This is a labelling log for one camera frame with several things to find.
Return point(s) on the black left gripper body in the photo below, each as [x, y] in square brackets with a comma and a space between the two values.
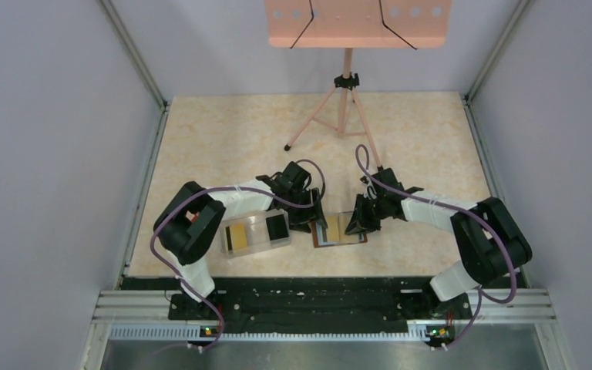
[304, 197]

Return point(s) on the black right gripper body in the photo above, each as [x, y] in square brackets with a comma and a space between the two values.
[383, 213]

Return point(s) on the brown leather card holder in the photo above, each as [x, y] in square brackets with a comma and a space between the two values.
[318, 234]

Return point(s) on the clear acrylic card box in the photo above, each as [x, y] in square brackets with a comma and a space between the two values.
[257, 235]

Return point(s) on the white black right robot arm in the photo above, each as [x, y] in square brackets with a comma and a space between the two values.
[489, 241]

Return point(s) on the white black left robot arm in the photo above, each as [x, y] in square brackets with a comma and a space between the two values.
[187, 243]

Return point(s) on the black credit card stack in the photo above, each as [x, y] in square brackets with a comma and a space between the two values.
[277, 227]

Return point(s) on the yellow credit card stack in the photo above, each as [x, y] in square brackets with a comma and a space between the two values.
[236, 238]

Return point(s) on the red plastic block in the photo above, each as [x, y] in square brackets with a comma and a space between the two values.
[191, 217]

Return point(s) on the pink tripod music stand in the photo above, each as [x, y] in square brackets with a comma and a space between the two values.
[352, 25]

